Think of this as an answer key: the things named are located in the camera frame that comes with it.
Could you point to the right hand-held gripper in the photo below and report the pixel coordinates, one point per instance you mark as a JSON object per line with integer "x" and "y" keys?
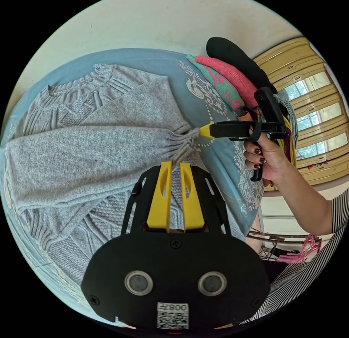
{"x": 231, "y": 130}

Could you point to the pile of clothes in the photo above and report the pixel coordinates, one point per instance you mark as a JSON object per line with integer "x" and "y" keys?
{"x": 231, "y": 74}

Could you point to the person's body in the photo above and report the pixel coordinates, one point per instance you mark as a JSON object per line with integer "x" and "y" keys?
{"x": 313, "y": 272}

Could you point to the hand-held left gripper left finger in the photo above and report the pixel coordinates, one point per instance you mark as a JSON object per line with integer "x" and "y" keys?
{"x": 159, "y": 202}

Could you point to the person's right hand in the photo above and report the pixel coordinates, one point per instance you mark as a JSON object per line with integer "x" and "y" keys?
{"x": 274, "y": 158}

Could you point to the person's right forearm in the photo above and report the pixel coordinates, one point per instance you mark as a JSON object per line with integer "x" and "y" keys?
{"x": 308, "y": 202}

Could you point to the bed with blue printed sheet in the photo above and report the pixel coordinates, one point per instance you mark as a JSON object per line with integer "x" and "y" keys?
{"x": 169, "y": 64}

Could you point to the drying rack with pink hangers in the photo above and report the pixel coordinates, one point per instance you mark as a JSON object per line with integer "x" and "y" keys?
{"x": 308, "y": 246}

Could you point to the gray sweater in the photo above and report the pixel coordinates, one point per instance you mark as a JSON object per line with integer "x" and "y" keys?
{"x": 90, "y": 152}

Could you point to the window with yellow frame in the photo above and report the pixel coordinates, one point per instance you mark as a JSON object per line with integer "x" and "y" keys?
{"x": 313, "y": 82}

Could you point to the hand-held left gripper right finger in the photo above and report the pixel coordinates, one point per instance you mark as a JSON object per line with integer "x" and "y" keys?
{"x": 192, "y": 207}

